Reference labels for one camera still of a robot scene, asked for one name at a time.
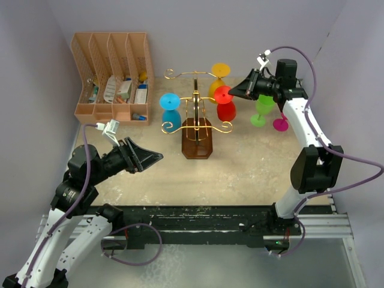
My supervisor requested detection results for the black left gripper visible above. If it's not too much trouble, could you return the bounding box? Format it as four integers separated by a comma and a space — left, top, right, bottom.
89, 136, 163, 185

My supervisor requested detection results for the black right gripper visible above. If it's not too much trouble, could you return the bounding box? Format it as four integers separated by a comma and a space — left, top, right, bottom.
229, 69, 280, 101

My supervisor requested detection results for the red wine glass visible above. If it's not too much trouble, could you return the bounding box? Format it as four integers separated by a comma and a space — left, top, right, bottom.
214, 86, 236, 122

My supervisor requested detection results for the green wine glass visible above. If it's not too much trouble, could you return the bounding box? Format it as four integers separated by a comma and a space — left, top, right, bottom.
250, 94, 275, 127

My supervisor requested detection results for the pink wine glass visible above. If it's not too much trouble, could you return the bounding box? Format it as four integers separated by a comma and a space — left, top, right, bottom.
272, 113, 289, 132

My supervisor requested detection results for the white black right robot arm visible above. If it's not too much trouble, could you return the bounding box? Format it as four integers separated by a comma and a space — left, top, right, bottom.
229, 59, 343, 235

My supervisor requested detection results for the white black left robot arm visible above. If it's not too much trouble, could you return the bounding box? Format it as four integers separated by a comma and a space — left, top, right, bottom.
2, 137, 163, 287

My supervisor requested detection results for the yellow wine glass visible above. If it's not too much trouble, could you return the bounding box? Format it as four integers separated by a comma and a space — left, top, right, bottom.
208, 62, 230, 104

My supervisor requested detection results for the blue wine glass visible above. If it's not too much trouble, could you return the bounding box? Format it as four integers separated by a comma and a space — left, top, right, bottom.
160, 93, 181, 133

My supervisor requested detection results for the gold black wine glass rack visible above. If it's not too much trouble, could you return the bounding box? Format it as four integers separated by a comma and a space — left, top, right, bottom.
161, 69, 233, 160

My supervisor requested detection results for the grey blue cylinder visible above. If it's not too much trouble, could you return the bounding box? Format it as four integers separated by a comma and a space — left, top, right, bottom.
131, 113, 148, 121

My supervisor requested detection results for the white blue box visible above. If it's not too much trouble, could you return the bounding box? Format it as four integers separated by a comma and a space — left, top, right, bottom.
134, 84, 148, 104

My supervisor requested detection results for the white medicine box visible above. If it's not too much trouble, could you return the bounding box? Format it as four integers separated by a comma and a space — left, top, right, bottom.
116, 80, 132, 101

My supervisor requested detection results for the yellow small object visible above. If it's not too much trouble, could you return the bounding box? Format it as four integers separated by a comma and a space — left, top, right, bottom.
139, 71, 148, 82

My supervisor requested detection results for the peach plastic file organizer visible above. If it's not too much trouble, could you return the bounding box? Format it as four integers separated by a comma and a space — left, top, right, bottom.
70, 32, 155, 127

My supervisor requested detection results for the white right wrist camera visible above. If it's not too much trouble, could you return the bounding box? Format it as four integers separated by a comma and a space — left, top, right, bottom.
257, 49, 271, 73

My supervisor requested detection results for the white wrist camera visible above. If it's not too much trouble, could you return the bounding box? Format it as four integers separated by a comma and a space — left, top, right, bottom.
257, 49, 271, 73
96, 119, 122, 146

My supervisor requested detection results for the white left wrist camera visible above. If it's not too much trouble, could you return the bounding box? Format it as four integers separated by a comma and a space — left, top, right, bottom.
96, 119, 122, 146

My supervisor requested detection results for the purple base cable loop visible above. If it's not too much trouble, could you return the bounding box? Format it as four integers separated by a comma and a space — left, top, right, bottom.
100, 223, 163, 266

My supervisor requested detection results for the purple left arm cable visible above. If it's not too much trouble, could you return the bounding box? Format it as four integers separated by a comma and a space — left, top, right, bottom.
21, 123, 104, 288

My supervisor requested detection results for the aluminium table frame rail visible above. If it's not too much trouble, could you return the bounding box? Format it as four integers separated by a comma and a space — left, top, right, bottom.
38, 205, 355, 250

